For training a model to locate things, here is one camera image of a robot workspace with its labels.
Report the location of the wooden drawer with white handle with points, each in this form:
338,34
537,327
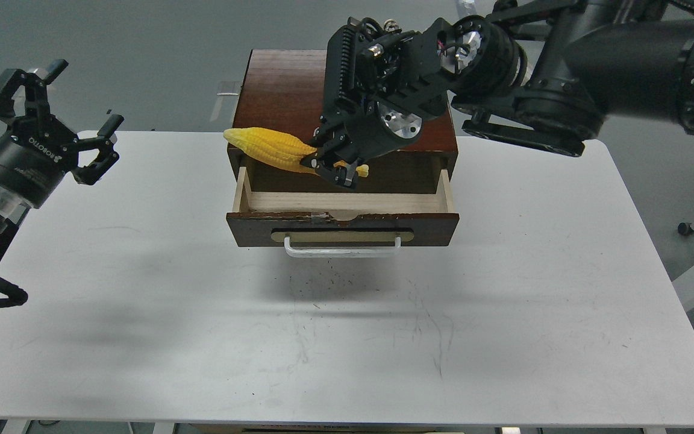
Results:
313,222

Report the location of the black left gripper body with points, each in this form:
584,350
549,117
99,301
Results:
32,164

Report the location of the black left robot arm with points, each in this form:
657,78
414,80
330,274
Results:
25,95

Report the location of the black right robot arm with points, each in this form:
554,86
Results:
544,75

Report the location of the yellow toy corn cob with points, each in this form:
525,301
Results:
274,148

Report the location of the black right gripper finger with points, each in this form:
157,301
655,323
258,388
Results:
347,174
325,156

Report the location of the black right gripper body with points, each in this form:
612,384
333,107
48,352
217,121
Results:
371,130

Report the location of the dark wooden cabinet box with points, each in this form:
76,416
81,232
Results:
282,90

